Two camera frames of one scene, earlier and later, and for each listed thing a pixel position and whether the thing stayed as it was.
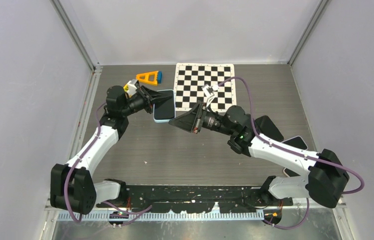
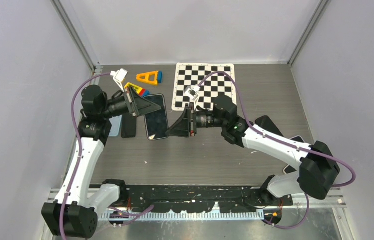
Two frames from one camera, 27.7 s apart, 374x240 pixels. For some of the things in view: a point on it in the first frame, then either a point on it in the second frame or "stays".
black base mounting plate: x=184 y=199 stays
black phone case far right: x=265 y=126 stays
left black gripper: x=150 y=98 -> x=139 y=106
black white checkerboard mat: x=190 y=77 stays
